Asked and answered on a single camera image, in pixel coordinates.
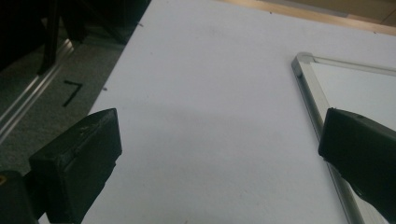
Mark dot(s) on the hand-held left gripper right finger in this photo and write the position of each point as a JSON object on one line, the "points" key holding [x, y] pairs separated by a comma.
{"points": [[361, 149]]}

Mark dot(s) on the whiteboard with aluminium frame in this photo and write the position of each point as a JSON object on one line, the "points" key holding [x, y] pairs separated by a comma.
{"points": [[358, 90]]}

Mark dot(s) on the metal floor rail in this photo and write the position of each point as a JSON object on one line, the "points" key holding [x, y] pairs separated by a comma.
{"points": [[31, 93]]}

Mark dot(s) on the black metal stand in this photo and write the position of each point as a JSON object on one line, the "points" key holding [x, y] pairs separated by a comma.
{"points": [[49, 46]]}

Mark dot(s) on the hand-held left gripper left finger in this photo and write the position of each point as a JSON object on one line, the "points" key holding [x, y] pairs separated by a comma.
{"points": [[77, 161]]}

